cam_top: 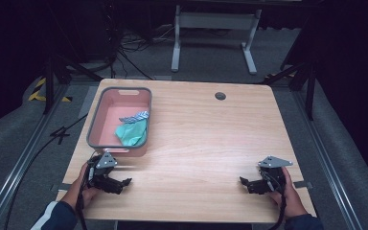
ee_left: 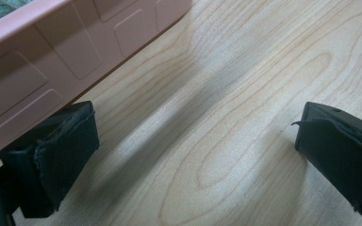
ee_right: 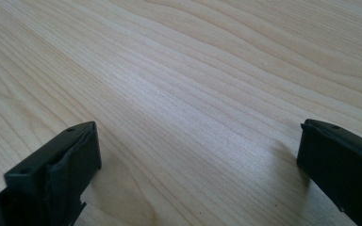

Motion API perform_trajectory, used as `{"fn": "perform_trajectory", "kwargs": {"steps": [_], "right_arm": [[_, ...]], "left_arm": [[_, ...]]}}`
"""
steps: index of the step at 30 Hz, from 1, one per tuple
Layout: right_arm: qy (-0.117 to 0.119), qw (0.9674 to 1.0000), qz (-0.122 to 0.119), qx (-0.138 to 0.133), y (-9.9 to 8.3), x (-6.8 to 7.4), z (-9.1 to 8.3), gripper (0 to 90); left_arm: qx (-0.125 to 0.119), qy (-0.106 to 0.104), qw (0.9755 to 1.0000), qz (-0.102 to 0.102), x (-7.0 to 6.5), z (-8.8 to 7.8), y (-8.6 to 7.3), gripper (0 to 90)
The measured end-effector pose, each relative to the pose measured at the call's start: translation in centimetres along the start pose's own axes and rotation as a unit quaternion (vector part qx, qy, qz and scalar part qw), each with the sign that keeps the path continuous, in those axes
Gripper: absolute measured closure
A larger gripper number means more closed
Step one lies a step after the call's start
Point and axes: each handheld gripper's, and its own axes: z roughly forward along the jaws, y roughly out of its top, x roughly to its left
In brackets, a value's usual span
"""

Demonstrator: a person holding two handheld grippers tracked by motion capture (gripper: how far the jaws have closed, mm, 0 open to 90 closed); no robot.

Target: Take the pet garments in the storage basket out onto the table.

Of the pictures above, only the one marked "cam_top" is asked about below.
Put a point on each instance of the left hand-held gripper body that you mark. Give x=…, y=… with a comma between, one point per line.
x=104, y=161

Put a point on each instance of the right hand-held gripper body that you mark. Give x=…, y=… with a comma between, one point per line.
x=273, y=171

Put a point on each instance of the person's left hand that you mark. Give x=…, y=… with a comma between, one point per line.
x=83, y=188

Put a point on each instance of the person's right hand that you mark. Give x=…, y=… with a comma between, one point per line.
x=290, y=198

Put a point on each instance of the grey tape strip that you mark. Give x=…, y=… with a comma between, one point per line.
x=62, y=187
x=303, y=184

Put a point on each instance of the green cloth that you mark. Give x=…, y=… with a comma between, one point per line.
x=132, y=132

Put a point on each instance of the pink basin with grey rim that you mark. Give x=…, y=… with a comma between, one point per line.
x=115, y=108

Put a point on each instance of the blue white striped cloth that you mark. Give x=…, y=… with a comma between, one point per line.
x=135, y=117

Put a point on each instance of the grey round table grommet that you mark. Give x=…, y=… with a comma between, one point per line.
x=220, y=96

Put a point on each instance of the black tripod stand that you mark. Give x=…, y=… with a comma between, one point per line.
x=49, y=83
x=310, y=86

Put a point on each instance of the grey metal floor rail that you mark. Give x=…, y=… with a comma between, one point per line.
x=16, y=172
x=327, y=166

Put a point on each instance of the white metal table frame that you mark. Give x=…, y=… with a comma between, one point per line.
x=215, y=20

